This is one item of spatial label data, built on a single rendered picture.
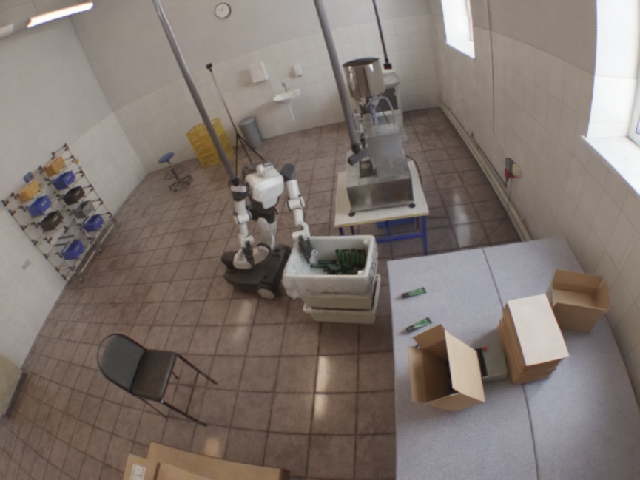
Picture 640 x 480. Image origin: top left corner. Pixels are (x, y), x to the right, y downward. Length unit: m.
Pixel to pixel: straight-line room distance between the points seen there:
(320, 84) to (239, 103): 1.63
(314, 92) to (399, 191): 4.06
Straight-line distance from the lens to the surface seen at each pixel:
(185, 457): 2.68
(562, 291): 1.91
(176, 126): 7.24
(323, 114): 6.24
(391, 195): 2.36
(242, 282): 3.19
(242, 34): 6.14
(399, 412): 1.58
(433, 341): 1.44
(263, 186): 2.34
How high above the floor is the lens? 2.28
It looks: 41 degrees down
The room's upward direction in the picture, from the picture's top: 20 degrees counter-clockwise
